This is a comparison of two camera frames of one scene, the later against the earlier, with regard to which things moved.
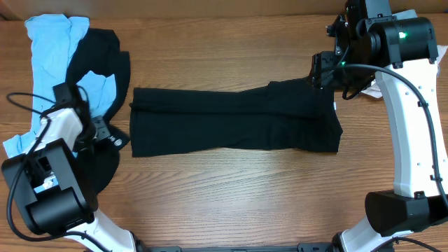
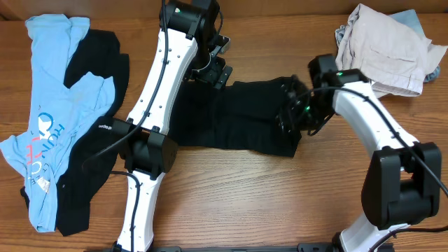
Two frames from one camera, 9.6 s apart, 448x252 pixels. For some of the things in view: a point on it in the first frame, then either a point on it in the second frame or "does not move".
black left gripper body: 99,127 to 213,73
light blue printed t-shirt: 52,38 does not move
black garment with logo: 99,53 does not move
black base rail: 302,247 does not move
